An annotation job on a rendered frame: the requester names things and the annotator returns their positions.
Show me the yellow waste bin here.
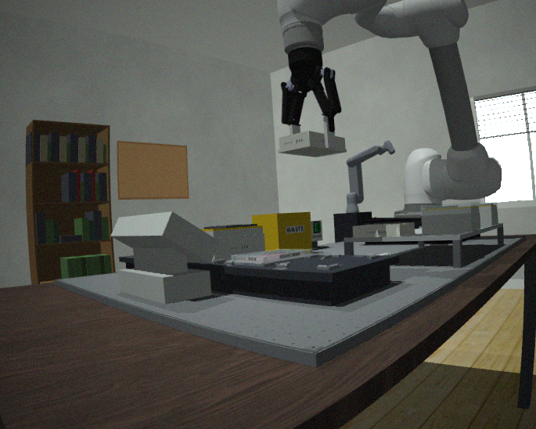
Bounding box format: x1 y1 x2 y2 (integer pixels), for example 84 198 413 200
252 212 312 251

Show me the white multi-trough reservoir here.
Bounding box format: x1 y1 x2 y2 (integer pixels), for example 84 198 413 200
278 131 347 157

